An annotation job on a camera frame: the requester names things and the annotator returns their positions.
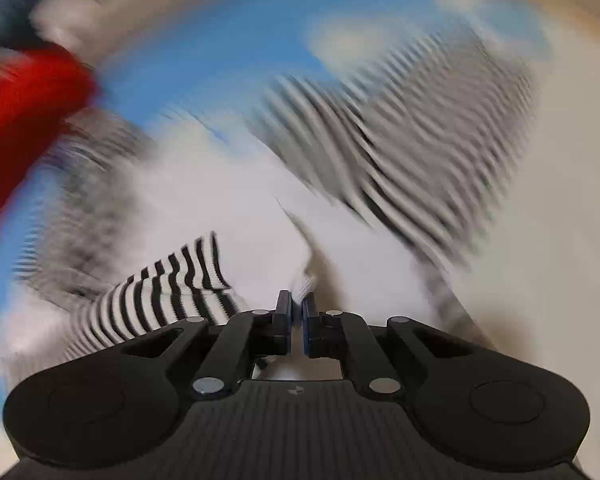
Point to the black white striped garment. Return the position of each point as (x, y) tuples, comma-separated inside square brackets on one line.
[(372, 189)]

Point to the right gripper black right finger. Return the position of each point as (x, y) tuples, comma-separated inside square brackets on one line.
[(474, 404)]

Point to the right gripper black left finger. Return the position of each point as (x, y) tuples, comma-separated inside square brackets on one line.
[(119, 403)]

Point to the red folded blanket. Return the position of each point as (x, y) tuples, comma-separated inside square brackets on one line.
[(39, 90)]

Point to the blue white patterned bedsheet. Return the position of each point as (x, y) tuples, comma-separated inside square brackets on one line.
[(533, 287)]

